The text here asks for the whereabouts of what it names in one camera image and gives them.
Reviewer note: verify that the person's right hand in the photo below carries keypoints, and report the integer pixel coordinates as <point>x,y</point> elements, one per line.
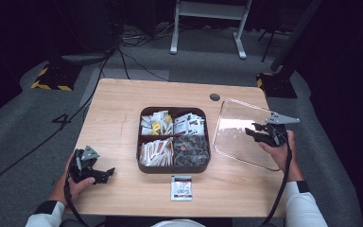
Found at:
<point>283,160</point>

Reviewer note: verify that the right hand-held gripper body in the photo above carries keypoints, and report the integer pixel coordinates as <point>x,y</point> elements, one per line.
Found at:
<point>277,130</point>

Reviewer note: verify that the dark brown divided box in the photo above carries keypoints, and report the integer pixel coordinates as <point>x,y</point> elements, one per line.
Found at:
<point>173,136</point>

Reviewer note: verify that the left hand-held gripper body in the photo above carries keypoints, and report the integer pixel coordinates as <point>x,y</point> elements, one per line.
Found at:
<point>85,164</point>

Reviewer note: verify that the clear plastic lid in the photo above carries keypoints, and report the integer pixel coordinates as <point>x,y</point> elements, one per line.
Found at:
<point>236,135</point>

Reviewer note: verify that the dark slanted pole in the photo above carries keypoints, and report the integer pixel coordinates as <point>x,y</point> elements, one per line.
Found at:
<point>296,34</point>

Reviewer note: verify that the pile of white brown sticks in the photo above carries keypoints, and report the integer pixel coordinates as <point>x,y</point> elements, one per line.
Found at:
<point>156,153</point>

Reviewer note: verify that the pile of dark grey packets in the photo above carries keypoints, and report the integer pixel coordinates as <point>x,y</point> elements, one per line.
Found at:
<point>191,150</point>

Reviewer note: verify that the pile of white yellow packets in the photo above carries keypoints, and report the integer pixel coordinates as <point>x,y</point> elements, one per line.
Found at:
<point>156,123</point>

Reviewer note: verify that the grey round stand base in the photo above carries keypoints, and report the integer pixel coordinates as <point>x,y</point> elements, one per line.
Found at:
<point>85,58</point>

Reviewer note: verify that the white red-print sachet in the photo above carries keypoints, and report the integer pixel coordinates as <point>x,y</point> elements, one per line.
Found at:
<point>181,188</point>

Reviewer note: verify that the black yellow-striped stand base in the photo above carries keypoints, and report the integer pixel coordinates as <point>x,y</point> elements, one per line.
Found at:
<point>55,77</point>
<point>277,85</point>

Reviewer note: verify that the pile of white red-black packets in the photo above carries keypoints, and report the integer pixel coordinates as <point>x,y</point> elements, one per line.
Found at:
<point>189,124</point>

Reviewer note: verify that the white metal stand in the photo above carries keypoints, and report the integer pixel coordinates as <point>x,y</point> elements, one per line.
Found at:
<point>208,9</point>

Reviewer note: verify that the person's left hand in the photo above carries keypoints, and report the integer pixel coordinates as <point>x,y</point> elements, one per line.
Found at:
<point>72,189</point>

